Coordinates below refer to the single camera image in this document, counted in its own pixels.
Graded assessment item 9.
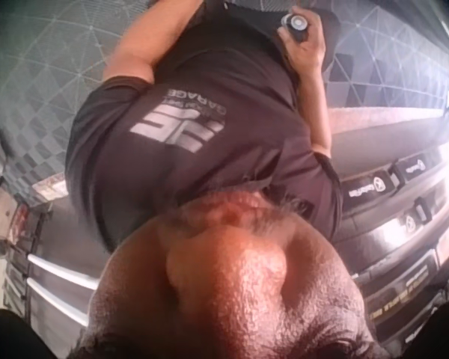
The black cylinder with silver end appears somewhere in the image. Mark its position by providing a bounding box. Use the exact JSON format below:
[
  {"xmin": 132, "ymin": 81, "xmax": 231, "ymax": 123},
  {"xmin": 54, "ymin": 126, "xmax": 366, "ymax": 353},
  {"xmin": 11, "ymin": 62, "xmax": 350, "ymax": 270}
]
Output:
[{"xmin": 278, "ymin": 12, "xmax": 311, "ymax": 43}]

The rack of black labelled boxes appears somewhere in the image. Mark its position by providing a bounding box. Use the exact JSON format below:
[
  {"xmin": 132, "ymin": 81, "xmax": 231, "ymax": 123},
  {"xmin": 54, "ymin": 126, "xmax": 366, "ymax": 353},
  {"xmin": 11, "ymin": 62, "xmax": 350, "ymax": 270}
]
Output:
[{"xmin": 336, "ymin": 138, "xmax": 449, "ymax": 337}]

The person's right hand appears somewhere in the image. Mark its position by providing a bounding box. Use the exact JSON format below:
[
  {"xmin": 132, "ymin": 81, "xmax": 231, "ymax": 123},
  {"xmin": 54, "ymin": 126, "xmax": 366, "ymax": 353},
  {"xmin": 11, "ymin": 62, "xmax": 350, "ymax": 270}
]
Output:
[{"xmin": 277, "ymin": 10, "xmax": 328, "ymax": 80}]

